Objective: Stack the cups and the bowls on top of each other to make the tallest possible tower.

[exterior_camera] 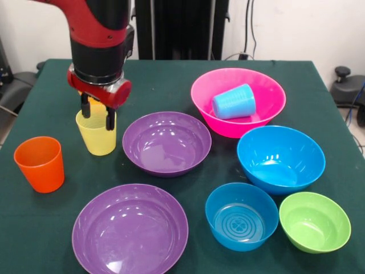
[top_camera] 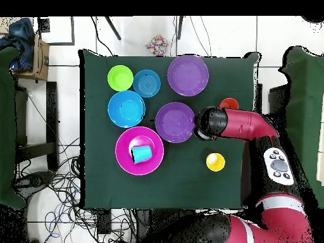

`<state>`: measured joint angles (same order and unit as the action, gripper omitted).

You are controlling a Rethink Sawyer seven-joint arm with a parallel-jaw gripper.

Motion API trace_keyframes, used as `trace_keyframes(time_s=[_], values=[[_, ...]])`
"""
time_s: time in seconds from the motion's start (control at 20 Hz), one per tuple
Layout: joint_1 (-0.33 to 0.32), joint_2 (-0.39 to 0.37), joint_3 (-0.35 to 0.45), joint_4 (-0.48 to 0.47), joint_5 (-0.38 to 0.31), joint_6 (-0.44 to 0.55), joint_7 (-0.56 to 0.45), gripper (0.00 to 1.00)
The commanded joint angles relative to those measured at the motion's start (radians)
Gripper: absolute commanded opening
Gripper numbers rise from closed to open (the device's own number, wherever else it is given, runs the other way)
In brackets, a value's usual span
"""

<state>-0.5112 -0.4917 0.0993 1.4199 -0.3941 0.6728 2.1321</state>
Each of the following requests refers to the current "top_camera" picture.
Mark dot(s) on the blue cup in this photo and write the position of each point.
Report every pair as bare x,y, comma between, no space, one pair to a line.
142,154

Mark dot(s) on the yellow cup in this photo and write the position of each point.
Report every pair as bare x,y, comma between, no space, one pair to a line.
215,162

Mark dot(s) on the dark green table cloth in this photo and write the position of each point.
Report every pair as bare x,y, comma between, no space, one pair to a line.
101,177

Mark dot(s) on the black stool frame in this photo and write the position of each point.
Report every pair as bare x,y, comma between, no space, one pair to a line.
52,114

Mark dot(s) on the green bowl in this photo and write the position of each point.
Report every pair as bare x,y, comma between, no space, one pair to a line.
120,78

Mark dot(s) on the black floor frame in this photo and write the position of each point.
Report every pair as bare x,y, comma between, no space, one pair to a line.
72,30

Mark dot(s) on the large blue bowl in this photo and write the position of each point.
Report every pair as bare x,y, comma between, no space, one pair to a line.
126,108

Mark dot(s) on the orange cup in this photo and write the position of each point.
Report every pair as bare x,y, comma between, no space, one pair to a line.
228,103

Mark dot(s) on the purple bowl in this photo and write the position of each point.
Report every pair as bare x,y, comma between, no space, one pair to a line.
174,122
188,76

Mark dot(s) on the small blue patterned bowl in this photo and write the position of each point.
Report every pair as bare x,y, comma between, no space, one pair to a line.
146,83

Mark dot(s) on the pink bowl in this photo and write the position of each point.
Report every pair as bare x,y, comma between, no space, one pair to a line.
124,152

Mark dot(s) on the blue cloth bundle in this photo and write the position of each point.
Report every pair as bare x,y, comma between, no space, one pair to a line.
20,33

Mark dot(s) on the black pedestal leg with caster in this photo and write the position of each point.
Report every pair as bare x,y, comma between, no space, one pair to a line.
35,179

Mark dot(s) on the green cloth side table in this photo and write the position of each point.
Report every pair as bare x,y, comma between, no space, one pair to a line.
7,126
303,88

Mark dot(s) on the cardboard box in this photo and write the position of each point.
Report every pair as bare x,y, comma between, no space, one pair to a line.
41,60

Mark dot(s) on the black tripod leg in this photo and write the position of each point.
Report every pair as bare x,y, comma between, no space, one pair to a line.
180,27
113,28

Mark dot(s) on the colourful patterned box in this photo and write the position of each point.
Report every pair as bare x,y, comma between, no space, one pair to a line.
157,45

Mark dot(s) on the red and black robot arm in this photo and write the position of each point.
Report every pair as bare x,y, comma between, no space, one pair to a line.
248,124

